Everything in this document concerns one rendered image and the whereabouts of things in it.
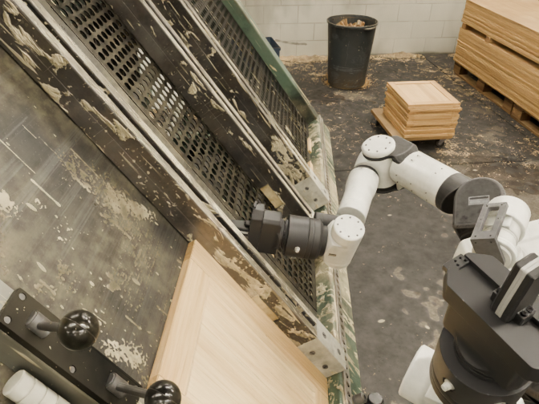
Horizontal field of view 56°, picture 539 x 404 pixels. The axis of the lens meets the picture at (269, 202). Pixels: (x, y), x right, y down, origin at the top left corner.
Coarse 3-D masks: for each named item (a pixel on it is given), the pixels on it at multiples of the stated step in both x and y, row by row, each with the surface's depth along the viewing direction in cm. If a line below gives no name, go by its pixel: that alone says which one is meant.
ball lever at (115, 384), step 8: (112, 376) 60; (112, 384) 59; (120, 384) 59; (128, 384) 61; (152, 384) 53; (160, 384) 52; (168, 384) 53; (112, 392) 59; (120, 392) 60; (128, 392) 57; (136, 392) 56; (144, 392) 55; (152, 392) 52; (160, 392) 52; (168, 392) 52; (176, 392) 52; (144, 400) 52; (152, 400) 51; (160, 400) 51; (168, 400) 51; (176, 400) 52
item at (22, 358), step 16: (0, 288) 55; (0, 304) 54; (0, 336) 53; (0, 352) 54; (16, 352) 54; (16, 368) 56; (32, 368) 55; (48, 368) 55; (48, 384) 57; (64, 384) 57; (80, 400) 58
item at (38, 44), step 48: (0, 0) 76; (48, 48) 80; (96, 96) 84; (96, 144) 88; (144, 144) 88; (144, 192) 93; (192, 192) 95; (240, 240) 103; (288, 288) 112; (288, 336) 112
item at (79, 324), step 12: (36, 312) 55; (72, 312) 47; (84, 312) 48; (36, 324) 54; (48, 324) 52; (60, 324) 47; (72, 324) 46; (84, 324) 47; (96, 324) 48; (60, 336) 46; (72, 336) 46; (84, 336) 46; (96, 336) 48; (72, 348) 47; (84, 348) 47
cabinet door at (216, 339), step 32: (192, 256) 95; (192, 288) 90; (224, 288) 99; (192, 320) 85; (224, 320) 94; (256, 320) 104; (160, 352) 76; (192, 352) 81; (224, 352) 89; (256, 352) 98; (288, 352) 109; (192, 384) 78; (224, 384) 85; (256, 384) 93; (288, 384) 103; (320, 384) 115
